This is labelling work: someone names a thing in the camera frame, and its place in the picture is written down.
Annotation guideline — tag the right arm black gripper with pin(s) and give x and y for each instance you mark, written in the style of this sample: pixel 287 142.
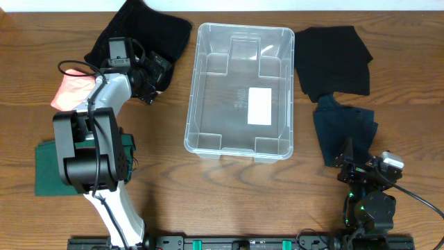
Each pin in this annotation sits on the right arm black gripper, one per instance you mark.
pixel 356 170

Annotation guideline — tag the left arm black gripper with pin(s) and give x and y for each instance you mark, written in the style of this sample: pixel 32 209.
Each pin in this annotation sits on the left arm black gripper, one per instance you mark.
pixel 152 73

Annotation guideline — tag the black knit garment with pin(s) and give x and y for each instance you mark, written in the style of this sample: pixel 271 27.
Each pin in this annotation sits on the black knit garment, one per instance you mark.
pixel 166 35

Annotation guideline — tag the pink garment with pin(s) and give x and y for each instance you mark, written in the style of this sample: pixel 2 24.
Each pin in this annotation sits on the pink garment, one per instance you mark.
pixel 73 90

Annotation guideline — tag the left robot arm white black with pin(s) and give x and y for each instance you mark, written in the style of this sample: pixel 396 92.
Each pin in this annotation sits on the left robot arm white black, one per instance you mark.
pixel 90 151

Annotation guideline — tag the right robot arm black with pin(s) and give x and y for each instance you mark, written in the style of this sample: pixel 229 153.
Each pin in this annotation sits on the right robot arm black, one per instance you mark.
pixel 368 211

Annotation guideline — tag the dark teal folded garment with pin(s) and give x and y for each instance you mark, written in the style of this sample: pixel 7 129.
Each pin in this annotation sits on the dark teal folded garment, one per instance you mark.
pixel 335 123

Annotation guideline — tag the black folded cloth right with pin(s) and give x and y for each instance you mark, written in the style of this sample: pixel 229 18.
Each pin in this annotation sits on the black folded cloth right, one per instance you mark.
pixel 332 59

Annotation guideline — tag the white label in bin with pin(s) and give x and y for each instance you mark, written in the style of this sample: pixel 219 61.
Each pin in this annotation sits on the white label in bin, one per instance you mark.
pixel 259 106

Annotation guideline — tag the clear plastic storage bin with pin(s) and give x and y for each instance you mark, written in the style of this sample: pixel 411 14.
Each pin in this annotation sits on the clear plastic storage bin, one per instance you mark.
pixel 230 59

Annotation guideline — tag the green folded garment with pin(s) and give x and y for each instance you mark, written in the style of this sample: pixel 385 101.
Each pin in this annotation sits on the green folded garment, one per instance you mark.
pixel 47 179

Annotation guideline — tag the black mounting rail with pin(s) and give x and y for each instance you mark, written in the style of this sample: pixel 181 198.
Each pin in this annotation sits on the black mounting rail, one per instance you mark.
pixel 274 243

